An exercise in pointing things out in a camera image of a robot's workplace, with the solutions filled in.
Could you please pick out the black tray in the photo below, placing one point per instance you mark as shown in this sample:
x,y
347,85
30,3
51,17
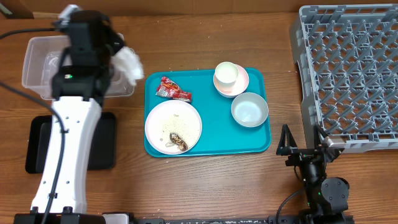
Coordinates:
x,y
103,146

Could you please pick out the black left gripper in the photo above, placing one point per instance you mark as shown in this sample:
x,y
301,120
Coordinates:
x,y
111,35

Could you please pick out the small pink saucer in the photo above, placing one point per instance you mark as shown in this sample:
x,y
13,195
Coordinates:
x,y
239,86

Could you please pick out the clear plastic bin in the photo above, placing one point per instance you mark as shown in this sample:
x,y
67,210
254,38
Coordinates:
x,y
41,64

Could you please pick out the grey bowl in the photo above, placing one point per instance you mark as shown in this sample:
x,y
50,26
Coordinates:
x,y
249,110

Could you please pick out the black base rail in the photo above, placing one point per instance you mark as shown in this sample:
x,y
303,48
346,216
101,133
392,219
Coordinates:
x,y
129,218

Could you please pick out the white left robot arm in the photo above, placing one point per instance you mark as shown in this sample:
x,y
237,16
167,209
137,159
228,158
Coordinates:
x,y
78,90

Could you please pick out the grey dishwasher rack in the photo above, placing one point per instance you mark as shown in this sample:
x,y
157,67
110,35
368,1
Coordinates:
x,y
347,60

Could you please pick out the brown food scrap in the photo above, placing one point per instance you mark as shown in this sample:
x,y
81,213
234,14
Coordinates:
x,y
179,142

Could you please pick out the teal plastic tray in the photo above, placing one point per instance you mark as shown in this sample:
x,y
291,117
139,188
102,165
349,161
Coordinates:
x,y
221,134

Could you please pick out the red snack wrapper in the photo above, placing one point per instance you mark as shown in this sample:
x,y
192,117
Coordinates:
x,y
169,89

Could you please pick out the large white plate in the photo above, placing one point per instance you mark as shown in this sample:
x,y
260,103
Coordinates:
x,y
172,116

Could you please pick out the pale yellow cup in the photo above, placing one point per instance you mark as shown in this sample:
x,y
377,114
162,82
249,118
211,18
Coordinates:
x,y
226,74

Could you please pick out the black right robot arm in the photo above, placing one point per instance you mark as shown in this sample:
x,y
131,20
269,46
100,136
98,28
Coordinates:
x,y
327,197

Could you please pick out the white napkin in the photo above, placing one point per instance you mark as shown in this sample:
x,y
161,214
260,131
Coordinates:
x,y
128,62

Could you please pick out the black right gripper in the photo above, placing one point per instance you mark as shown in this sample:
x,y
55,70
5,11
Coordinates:
x,y
300,154

